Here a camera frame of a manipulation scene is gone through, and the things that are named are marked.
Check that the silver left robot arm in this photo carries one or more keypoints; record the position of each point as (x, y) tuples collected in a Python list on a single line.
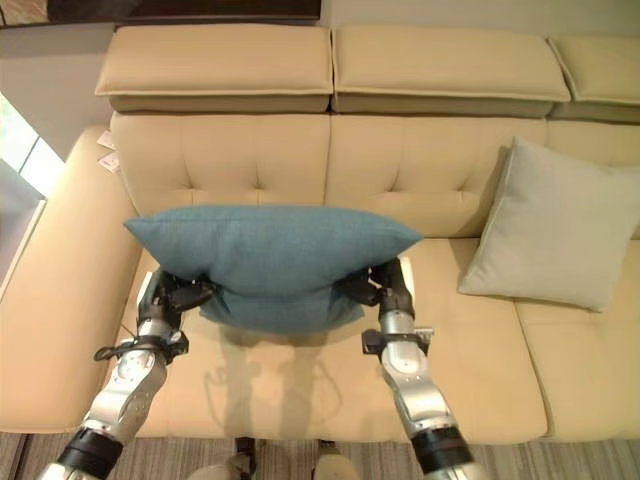
[(120, 390)]

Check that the cream sofa headrest cushion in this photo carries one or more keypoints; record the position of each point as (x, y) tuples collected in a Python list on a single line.
[(600, 75), (445, 70), (215, 65)]

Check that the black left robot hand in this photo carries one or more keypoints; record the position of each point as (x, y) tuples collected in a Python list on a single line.
[(172, 296)]

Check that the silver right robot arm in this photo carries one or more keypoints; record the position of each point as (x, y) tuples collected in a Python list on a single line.
[(420, 390)]

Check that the silver robot right leg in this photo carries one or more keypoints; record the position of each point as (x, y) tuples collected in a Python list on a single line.
[(334, 462)]

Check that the silver robot left leg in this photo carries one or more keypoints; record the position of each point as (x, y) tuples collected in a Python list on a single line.
[(225, 467)]

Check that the cream leather sofa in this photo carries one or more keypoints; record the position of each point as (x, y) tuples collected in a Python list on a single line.
[(320, 240)]

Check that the teal blue cushion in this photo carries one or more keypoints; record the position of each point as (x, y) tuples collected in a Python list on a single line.
[(272, 260)]

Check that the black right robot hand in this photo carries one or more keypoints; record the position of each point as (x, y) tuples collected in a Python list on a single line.
[(387, 290)]

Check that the silver robot leg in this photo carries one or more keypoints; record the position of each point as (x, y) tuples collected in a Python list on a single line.
[(334, 462), (225, 467)]

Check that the pale grey cushion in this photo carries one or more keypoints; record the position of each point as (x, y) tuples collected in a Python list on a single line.
[(550, 225)]

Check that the white paper tag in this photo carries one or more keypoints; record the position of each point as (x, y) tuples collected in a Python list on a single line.
[(109, 161)]

